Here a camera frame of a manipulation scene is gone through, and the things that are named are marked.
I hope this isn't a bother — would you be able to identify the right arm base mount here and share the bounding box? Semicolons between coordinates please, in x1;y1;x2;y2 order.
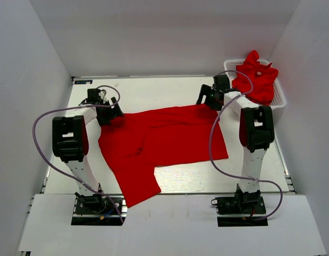
210;196;268;227

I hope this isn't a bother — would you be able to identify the red t-shirt pile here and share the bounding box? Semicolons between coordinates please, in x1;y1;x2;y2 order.
236;50;278;106

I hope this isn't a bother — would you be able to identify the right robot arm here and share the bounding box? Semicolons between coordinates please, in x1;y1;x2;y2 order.
197;74;275;212

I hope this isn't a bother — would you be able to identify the white plastic basket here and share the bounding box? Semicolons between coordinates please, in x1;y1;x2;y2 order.
224;59;286;110

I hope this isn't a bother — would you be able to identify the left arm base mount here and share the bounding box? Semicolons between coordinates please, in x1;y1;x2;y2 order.
71;193;128;226

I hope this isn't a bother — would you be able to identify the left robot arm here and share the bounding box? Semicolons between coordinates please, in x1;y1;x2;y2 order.
52;85;123;196

